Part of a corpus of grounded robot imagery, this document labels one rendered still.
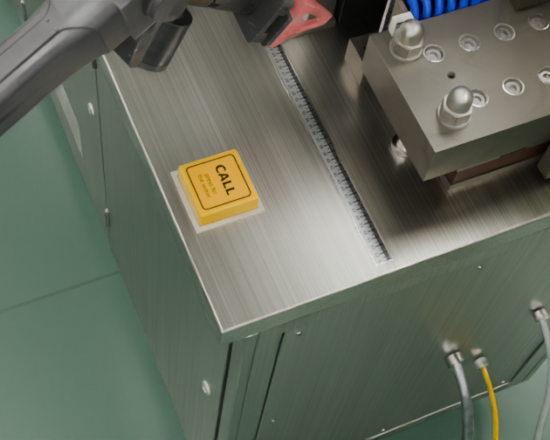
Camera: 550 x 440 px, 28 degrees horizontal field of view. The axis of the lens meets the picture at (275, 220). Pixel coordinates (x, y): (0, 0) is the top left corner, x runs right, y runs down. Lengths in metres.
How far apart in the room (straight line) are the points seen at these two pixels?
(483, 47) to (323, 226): 0.26
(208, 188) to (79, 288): 0.99
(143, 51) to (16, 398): 1.14
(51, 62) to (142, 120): 0.33
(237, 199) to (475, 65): 0.30
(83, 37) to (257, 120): 0.37
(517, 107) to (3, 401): 1.22
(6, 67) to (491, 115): 0.51
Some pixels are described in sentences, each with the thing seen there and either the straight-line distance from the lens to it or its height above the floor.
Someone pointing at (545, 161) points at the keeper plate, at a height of 0.93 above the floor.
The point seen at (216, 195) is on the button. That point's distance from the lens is 1.20.
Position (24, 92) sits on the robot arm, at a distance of 0.98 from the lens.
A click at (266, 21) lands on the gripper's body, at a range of 1.10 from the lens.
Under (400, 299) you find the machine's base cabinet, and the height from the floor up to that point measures 0.79.
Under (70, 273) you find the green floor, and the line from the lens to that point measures 2.19.
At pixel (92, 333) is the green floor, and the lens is 2.13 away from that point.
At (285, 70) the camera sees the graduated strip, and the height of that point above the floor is 0.90.
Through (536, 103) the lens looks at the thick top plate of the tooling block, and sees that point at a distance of 1.21.
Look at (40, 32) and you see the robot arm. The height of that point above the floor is 1.20.
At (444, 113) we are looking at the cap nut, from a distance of 1.15.
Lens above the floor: 1.97
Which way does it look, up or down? 61 degrees down
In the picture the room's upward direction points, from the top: 11 degrees clockwise
